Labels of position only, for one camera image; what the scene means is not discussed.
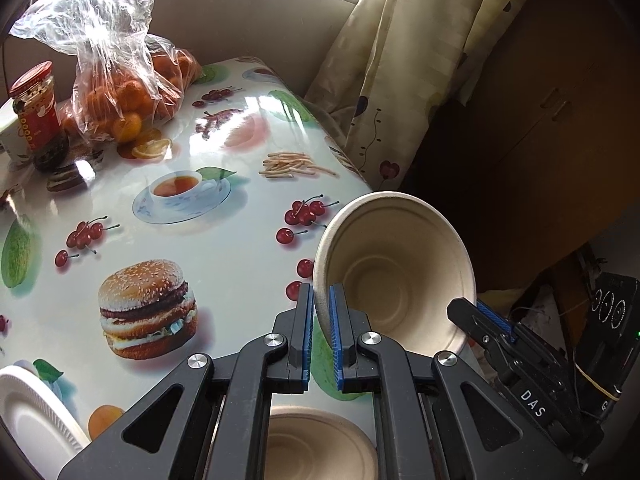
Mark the white foam plate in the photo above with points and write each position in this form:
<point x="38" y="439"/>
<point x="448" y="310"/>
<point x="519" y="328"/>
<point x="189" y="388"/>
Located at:
<point x="30" y="420"/>

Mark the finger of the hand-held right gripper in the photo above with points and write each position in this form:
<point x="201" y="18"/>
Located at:
<point x="497" y="322"/>
<point x="472" y="322"/>

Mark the brown wooden cabinet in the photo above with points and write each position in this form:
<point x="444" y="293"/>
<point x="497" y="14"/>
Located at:
<point x="550" y="135"/>

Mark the plastic bag of oranges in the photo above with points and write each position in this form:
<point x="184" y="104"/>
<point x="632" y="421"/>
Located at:
<point x="120" y="85"/>

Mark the cream patterned curtain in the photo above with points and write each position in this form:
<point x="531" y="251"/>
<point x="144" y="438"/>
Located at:
<point x="400" y="60"/>

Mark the red label glass jar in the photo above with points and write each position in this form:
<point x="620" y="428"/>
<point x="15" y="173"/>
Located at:
<point x="40" y="120"/>

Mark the beige paper bowl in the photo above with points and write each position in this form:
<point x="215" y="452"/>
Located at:
<point x="400" y="280"/>
<point x="320" y="445"/>

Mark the food print tablecloth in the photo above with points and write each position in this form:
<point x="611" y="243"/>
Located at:
<point x="225" y="240"/>

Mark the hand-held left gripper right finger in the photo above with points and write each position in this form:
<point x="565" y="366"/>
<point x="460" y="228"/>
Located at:
<point x="336" y="355"/>

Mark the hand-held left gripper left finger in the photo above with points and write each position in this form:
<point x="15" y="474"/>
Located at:
<point x="307" y="352"/>

